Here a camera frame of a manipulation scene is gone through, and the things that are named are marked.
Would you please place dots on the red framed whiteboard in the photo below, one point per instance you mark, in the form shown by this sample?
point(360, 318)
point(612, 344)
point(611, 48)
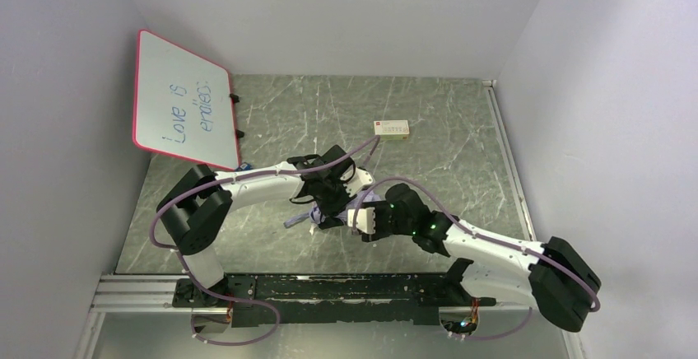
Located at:
point(182, 104)

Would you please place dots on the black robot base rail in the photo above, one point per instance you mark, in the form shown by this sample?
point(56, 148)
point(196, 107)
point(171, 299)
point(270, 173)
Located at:
point(252, 313)

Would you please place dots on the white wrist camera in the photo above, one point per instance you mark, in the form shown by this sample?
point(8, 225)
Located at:
point(360, 180)
point(362, 220)

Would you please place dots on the small white cardboard box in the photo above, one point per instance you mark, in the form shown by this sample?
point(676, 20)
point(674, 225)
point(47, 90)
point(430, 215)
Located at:
point(392, 129)

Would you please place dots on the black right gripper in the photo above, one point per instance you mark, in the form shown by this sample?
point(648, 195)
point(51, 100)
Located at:
point(379, 228)

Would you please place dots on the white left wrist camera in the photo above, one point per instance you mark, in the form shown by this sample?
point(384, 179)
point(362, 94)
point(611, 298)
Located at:
point(360, 180)

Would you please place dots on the light purple folding umbrella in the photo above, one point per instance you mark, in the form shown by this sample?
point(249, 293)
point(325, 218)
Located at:
point(320, 220)

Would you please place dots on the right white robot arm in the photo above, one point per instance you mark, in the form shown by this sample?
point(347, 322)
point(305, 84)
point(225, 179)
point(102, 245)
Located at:
point(550, 277)

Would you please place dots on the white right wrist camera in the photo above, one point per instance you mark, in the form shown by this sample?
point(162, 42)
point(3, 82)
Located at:
point(362, 220)

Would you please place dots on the aluminium frame rail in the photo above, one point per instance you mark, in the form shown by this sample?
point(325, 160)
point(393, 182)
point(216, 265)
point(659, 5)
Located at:
point(131, 294)

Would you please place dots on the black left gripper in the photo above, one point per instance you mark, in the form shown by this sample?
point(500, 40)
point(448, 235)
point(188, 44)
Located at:
point(332, 203)

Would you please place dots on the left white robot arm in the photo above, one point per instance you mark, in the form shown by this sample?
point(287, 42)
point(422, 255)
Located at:
point(194, 211)

